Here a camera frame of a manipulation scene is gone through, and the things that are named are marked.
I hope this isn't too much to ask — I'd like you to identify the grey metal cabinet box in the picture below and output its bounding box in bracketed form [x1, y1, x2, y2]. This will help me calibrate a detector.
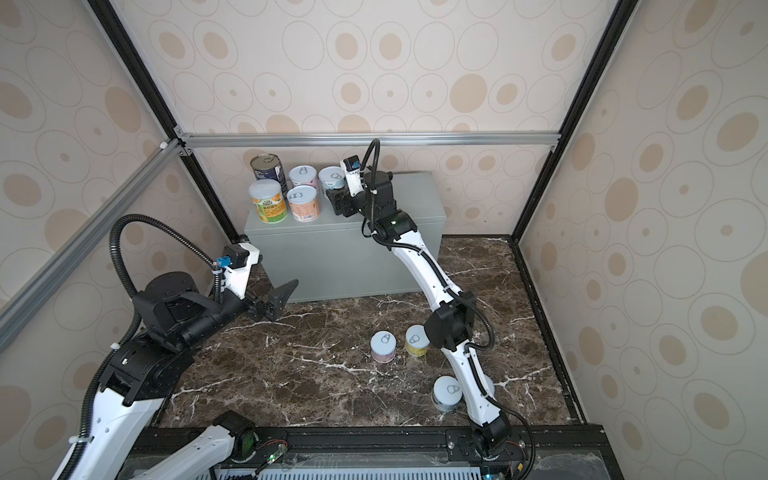
[244, 172, 446, 303]

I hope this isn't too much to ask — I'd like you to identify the black corner post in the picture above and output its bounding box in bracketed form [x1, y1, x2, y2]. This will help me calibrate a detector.
[86, 0, 242, 243]
[510, 0, 639, 246]

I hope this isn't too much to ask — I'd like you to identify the orange peach label can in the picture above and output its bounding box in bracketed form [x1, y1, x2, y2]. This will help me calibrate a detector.
[287, 185, 320, 223]

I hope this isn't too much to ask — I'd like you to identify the green orange plastic-lid can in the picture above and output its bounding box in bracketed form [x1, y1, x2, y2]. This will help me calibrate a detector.
[249, 179, 287, 224]

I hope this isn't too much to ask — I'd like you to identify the light blue label can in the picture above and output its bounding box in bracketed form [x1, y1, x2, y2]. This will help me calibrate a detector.
[318, 166, 346, 197]

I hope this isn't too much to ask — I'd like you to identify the dark blue tin can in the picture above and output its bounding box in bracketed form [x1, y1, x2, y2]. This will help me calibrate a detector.
[250, 153, 288, 195]

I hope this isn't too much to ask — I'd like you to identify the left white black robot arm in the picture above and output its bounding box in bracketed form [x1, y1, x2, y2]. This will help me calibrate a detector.
[54, 271, 299, 479]

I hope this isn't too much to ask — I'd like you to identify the right black corner post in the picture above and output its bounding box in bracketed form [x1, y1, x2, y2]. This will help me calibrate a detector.
[510, 0, 639, 246]

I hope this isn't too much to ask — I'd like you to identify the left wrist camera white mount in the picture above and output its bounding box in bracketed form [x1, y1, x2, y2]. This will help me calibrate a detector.
[215, 242, 260, 300]

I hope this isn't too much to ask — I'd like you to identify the left side aluminium rail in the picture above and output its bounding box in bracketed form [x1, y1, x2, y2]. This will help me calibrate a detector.
[1, 139, 181, 350]

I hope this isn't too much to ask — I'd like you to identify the back horizontal aluminium rail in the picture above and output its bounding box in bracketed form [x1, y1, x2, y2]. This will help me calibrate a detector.
[179, 131, 561, 148]

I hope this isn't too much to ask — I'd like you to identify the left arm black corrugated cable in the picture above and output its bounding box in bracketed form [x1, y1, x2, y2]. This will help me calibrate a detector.
[56, 214, 220, 480]

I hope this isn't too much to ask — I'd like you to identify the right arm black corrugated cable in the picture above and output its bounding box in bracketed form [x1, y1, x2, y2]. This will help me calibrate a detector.
[359, 138, 536, 480]

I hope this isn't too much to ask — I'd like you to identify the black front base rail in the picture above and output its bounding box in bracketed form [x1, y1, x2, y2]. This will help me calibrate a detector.
[119, 424, 625, 480]

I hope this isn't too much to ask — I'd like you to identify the pink label can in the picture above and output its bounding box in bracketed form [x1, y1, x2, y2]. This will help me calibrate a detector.
[370, 330, 397, 364]

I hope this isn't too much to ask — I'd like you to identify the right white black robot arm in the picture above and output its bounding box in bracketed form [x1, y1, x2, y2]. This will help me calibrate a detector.
[326, 172, 512, 458]

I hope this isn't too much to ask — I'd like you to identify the yellow label can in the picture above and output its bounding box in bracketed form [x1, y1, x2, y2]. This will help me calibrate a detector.
[405, 325, 430, 357]

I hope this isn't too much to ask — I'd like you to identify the left black corner post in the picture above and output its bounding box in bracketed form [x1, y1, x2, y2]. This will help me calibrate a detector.
[86, 0, 242, 243]

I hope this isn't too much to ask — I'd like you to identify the pink white small can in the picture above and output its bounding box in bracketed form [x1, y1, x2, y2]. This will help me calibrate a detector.
[289, 165, 318, 189]

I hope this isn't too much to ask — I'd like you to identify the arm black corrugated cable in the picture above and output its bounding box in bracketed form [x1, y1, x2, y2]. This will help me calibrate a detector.
[56, 214, 220, 480]
[359, 138, 536, 480]

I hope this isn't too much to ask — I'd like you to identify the teal bear label can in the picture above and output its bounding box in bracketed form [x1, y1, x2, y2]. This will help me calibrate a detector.
[432, 375, 463, 412]

